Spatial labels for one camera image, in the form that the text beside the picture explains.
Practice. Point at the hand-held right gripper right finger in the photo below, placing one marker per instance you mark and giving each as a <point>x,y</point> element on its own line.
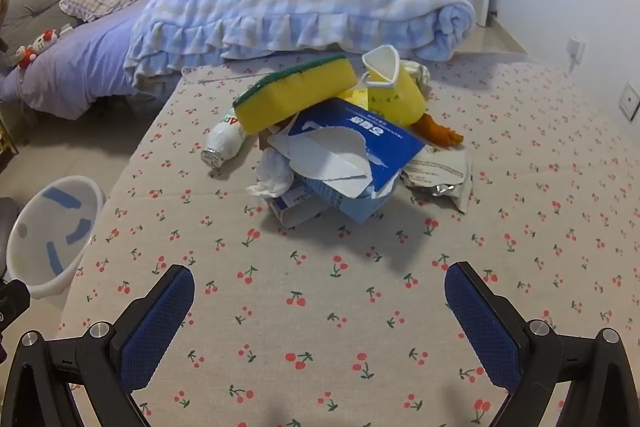
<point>480,327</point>

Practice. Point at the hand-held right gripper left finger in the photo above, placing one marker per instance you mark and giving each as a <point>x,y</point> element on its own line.
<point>160,324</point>

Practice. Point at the white plastic waste bin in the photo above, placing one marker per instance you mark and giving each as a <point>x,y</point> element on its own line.
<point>35,257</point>

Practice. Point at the white tissue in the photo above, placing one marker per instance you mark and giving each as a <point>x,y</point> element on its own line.
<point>419,74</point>
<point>272,174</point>

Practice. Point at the blue snack carton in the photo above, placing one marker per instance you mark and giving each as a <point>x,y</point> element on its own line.
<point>380,142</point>

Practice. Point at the yellow paper carton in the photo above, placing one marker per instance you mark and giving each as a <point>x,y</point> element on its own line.
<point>400,97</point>

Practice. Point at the floral cloth table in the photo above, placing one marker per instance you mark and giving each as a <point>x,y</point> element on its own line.
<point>320,332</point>

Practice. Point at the white silver foil packet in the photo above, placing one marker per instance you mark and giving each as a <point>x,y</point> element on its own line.
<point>440,172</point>

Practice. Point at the wooden toy shelf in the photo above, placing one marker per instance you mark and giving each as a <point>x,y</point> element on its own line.
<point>7,137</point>

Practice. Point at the small white blue carton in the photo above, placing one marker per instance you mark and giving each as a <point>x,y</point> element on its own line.
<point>295,209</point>

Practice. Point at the small white plastic bottle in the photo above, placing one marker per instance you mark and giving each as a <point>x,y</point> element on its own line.
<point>225,137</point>

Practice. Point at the orange carrot piece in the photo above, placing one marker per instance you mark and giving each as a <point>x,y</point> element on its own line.
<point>435,132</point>

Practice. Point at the red white plush toy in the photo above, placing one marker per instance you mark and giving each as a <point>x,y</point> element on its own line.
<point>25,56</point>

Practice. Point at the yellow sponge green scouring pad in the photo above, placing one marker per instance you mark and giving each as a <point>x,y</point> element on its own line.
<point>295,102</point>

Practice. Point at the bed with purple sheet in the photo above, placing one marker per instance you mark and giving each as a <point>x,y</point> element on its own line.
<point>90,57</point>

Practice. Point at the white cat plush toy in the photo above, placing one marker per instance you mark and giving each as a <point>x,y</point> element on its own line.
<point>44,39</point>

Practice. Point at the blue plaid ruffled blanket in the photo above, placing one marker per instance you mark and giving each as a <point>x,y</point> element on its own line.
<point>280,7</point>

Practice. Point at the white wall switch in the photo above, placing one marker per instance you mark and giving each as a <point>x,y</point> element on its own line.
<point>630,102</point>

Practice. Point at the white wall charger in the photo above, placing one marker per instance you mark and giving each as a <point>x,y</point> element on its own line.
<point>576,49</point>

